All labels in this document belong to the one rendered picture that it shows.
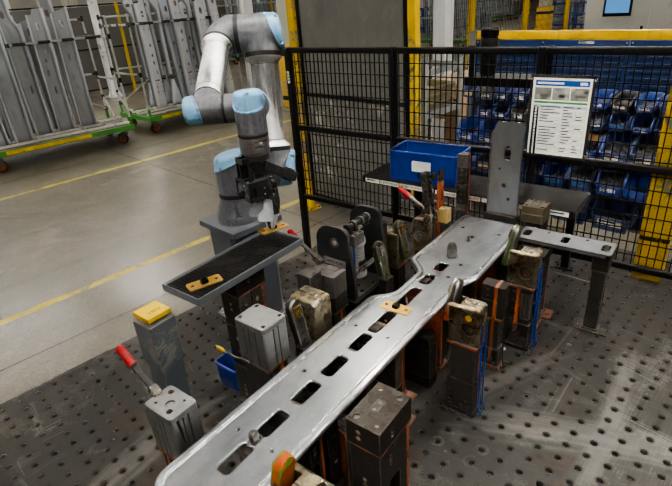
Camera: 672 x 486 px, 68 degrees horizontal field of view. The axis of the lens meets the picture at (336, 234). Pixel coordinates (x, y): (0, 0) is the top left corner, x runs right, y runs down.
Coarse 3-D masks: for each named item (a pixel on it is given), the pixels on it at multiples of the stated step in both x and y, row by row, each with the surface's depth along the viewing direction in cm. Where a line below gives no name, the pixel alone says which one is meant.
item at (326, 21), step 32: (288, 0) 392; (320, 0) 372; (352, 0) 350; (384, 0) 332; (416, 0) 314; (320, 32) 383; (352, 32) 360; (384, 32) 341; (416, 32) 322; (320, 64) 395; (352, 64) 371; (416, 64) 330; (416, 96) 339; (384, 128) 372; (416, 128) 348; (320, 160) 435; (384, 160) 384; (352, 192) 423; (384, 192) 397
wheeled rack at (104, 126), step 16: (80, 16) 736; (112, 48) 692; (112, 112) 781; (128, 112) 730; (80, 128) 723; (96, 128) 715; (112, 128) 720; (128, 128) 734; (16, 144) 654; (48, 144) 668; (0, 160) 644
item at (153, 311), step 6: (144, 306) 113; (150, 306) 113; (156, 306) 113; (162, 306) 113; (168, 306) 113; (138, 312) 111; (144, 312) 111; (150, 312) 111; (156, 312) 111; (162, 312) 111; (168, 312) 112; (138, 318) 111; (144, 318) 109; (150, 318) 109; (156, 318) 110
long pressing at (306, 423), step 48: (432, 240) 168; (480, 240) 167; (432, 288) 142; (336, 336) 125; (384, 336) 124; (288, 384) 110; (336, 384) 109; (240, 432) 99; (288, 432) 98; (192, 480) 90; (240, 480) 89
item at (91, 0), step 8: (88, 0) 1082; (96, 0) 1090; (96, 8) 1094; (96, 24) 1102; (96, 32) 1110; (104, 48) 1126; (104, 56) 1130; (104, 64) 1139; (112, 80) 1156; (112, 88) 1160; (112, 96) 1168
